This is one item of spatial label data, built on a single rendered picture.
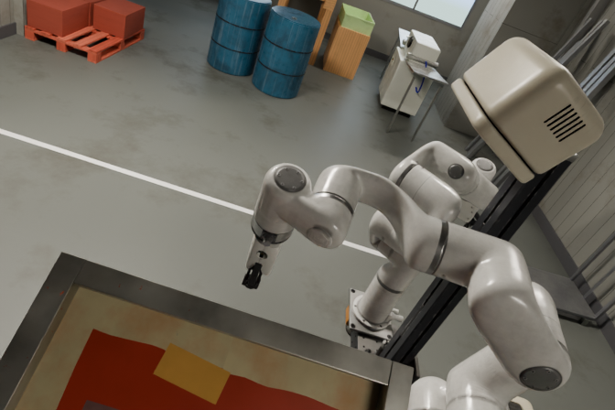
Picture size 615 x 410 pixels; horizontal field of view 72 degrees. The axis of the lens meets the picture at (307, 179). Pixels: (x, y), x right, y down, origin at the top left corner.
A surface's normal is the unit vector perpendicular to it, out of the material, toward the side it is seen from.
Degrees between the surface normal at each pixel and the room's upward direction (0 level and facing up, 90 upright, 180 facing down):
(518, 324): 78
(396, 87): 90
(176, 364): 32
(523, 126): 90
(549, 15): 90
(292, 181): 18
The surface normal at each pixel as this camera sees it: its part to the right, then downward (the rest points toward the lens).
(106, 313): 0.20, -0.39
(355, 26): 0.00, 0.56
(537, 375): -0.29, 0.47
